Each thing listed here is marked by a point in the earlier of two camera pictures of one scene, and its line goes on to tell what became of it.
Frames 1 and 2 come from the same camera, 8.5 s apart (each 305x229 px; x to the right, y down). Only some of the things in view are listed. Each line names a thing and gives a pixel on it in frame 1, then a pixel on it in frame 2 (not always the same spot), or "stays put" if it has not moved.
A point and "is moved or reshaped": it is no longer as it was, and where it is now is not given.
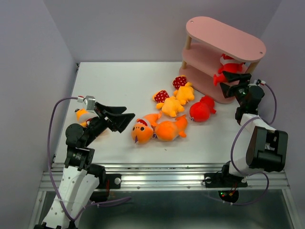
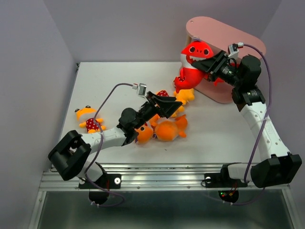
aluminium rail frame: x=167 y=176 stays put
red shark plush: x=200 y=111 → x=190 y=77
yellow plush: x=168 y=105 is moved or reshaped
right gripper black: x=226 y=88 → x=205 y=65
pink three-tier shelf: x=206 y=41 stays put
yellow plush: x=185 y=91 stays put
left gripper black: x=118 y=121 → x=166 y=106
